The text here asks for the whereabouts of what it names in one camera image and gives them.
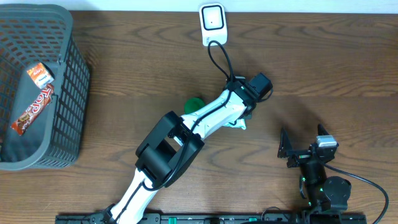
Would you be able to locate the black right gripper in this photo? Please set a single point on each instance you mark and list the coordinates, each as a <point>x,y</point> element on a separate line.
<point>300,157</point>

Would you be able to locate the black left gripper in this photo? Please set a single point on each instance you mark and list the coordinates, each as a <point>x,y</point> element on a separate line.
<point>250,112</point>

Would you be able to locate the light blue tissue packet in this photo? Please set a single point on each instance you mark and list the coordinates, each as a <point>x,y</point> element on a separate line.
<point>239,123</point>

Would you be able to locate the green lidded jar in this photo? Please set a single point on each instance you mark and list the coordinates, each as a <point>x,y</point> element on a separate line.
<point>193,105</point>

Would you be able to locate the small orange snack packet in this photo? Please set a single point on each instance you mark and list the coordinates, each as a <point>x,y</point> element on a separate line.
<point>40,75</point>

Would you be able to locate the red chocolate bar wrapper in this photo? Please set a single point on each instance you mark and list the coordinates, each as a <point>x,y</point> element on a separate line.
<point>21,125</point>

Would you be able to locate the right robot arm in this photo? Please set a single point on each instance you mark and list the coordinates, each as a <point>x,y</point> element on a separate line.
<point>327,196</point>

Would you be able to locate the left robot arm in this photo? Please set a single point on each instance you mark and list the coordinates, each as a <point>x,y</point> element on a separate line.
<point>175,141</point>

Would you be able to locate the white barcode scanner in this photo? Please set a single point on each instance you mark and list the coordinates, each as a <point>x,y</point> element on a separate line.
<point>213,23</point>

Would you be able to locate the grey plastic mesh basket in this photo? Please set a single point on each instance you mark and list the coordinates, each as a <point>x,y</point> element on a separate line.
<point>31,34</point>

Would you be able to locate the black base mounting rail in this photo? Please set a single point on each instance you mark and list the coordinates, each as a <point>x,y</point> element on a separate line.
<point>270,217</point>

